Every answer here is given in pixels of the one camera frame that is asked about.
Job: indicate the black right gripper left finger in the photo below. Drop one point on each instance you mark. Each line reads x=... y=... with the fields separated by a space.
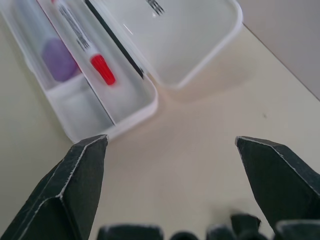
x=70 y=190

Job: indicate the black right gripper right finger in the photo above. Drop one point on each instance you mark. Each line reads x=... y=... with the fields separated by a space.
x=282 y=180

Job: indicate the white plastic pencil case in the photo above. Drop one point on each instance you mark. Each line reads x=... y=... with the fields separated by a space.
x=140 y=67

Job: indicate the purple capped white marker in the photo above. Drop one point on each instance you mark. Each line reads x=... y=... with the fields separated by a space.
x=50 y=47

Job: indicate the red capped white marker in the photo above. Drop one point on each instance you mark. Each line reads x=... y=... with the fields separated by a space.
x=82 y=42

